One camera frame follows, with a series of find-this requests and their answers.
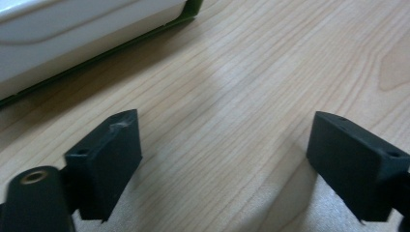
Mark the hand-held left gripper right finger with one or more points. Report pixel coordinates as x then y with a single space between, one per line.
351 167

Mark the white container with green base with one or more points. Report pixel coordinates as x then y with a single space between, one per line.
77 35

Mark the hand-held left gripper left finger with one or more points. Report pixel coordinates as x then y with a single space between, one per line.
103 167

